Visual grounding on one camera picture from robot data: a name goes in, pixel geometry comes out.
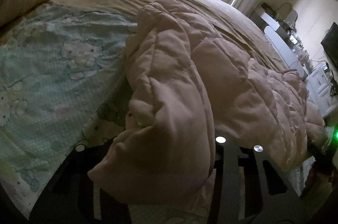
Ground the pink quilted jacket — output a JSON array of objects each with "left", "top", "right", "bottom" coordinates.
[{"left": 88, "top": 0, "right": 327, "bottom": 208}]

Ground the green cartoon print blanket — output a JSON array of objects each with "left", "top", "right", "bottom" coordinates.
[{"left": 1, "top": 4, "right": 137, "bottom": 218}]

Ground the white drawer dresser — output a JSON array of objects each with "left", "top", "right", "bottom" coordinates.
[{"left": 305, "top": 64, "right": 337, "bottom": 118}]

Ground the white low cabinet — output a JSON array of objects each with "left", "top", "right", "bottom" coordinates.
[{"left": 249, "top": 7, "right": 307, "bottom": 80}]

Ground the black television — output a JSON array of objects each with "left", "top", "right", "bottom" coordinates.
[{"left": 321, "top": 22, "right": 338, "bottom": 68}]

